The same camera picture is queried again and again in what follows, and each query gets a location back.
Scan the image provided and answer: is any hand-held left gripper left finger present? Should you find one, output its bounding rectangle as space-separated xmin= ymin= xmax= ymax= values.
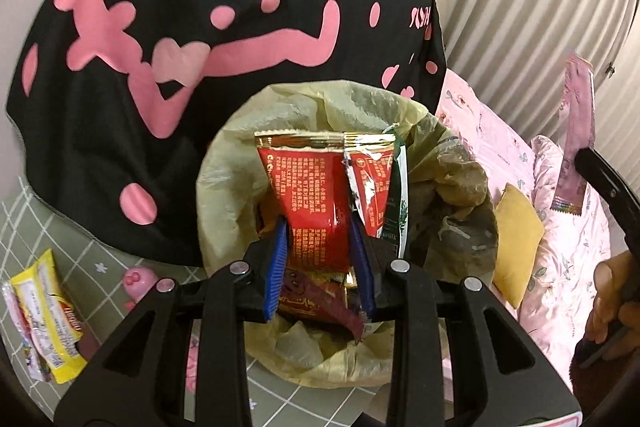
xmin=52 ymin=217 xmax=290 ymax=427

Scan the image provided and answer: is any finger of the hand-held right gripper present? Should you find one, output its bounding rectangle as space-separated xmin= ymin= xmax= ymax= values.
xmin=574 ymin=147 xmax=640 ymax=254

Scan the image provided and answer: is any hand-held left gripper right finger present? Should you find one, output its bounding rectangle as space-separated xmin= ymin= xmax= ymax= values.
xmin=348 ymin=212 xmax=576 ymax=427

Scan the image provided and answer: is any pink stick packet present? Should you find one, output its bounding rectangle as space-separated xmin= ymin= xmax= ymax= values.
xmin=550 ymin=53 xmax=596 ymax=215

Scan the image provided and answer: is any yellow plastic trash bag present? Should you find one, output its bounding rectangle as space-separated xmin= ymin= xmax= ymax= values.
xmin=195 ymin=79 xmax=501 ymax=388

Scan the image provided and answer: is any person's right forearm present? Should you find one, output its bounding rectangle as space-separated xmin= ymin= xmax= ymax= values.
xmin=570 ymin=342 xmax=640 ymax=414

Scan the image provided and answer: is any person's right hand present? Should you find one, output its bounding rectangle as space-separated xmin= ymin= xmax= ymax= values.
xmin=585 ymin=251 xmax=640 ymax=345

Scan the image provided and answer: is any dark red snack packet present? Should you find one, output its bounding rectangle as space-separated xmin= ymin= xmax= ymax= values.
xmin=277 ymin=268 xmax=367 ymax=344

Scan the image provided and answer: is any pink floral bedding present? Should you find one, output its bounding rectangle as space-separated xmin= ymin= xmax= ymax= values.
xmin=434 ymin=69 xmax=617 ymax=389

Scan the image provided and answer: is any yellow pillow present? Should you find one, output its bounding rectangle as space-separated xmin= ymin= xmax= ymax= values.
xmin=492 ymin=183 xmax=546 ymax=310

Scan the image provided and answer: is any pink plastic toy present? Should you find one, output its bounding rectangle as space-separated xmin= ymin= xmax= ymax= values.
xmin=122 ymin=264 xmax=162 ymax=313

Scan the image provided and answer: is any beige pleated curtain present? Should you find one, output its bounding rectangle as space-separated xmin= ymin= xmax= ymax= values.
xmin=440 ymin=0 xmax=640 ymax=190

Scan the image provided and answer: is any yellow packet with red label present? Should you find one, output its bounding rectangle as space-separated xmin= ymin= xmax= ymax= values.
xmin=10 ymin=248 xmax=85 ymax=384

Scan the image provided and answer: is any cream headboard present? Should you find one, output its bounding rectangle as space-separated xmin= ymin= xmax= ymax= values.
xmin=431 ymin=0 xmax=449 ymax=38

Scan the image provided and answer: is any clear printed snack packet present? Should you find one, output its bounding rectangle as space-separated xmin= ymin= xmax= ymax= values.
xmin=0 ymin=279 xmax=51 ymax=381

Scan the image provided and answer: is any black blanket with pink print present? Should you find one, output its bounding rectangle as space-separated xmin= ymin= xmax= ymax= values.
xmin=6 ymin=0 xmax=448 ymax=265

